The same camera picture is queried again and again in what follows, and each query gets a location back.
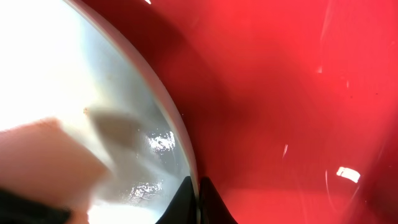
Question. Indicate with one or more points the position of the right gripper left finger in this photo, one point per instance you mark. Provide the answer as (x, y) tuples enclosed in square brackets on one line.
[(182, 208)]

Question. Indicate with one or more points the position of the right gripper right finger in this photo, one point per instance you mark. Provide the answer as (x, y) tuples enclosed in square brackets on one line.
[(213, 210)]

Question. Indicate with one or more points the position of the green and orange sponge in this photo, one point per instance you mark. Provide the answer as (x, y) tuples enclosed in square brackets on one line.
[(46, 176)]

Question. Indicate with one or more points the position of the light blue plate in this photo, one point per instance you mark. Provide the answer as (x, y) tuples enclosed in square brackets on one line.
[(61, 60)]

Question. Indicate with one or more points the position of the red plastic tray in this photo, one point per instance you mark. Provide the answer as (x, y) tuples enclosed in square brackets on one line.
[(291, 105)]

